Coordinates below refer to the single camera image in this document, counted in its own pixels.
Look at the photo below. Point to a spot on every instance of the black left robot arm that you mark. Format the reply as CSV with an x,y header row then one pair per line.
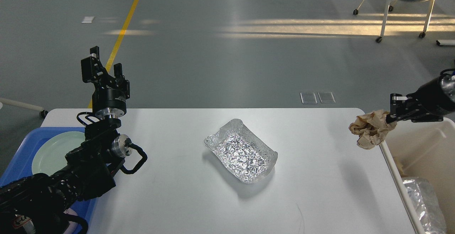
x,y
119,153

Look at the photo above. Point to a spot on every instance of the white bar on floor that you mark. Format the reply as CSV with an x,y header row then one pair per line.
x,y
445,42

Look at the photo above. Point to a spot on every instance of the blue plastic tray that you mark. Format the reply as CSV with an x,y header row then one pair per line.
x,y
21,155

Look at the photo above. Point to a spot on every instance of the light green plate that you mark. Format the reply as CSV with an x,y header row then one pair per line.
x,y
50,157

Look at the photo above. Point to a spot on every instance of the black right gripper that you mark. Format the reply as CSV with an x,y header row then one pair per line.
x,y
429,103

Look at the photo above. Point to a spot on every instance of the white leg with caster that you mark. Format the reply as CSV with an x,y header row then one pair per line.
x,y
42,112

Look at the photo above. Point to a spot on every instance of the white plastic bin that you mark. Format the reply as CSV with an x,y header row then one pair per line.
x,y
425,150

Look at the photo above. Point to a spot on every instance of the pink mug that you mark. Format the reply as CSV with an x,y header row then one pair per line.
x,y
72,225

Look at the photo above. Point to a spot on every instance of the aluminium foil tray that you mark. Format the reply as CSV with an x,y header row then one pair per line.
x,y
241,152

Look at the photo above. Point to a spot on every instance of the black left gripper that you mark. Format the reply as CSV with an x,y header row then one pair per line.
x,y
106,102

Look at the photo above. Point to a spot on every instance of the foil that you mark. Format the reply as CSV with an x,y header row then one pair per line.
x,y
424,200

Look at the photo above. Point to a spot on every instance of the white paper on floor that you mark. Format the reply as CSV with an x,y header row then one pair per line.
x,y
88,19

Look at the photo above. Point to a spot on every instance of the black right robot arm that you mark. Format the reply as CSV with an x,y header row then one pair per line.
x,y
429,103

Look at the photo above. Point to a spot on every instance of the brown paper ball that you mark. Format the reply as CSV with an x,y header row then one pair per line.
x,y
371,128

